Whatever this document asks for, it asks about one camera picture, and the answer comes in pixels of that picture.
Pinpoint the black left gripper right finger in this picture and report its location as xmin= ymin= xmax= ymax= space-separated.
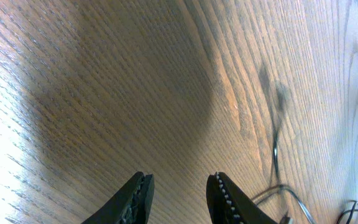
xmin=206 ymin=172 xmax=277 ymax=224

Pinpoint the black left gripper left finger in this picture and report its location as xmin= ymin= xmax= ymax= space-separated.
xmin=83 ymin=172 xmax=155 ymax=224

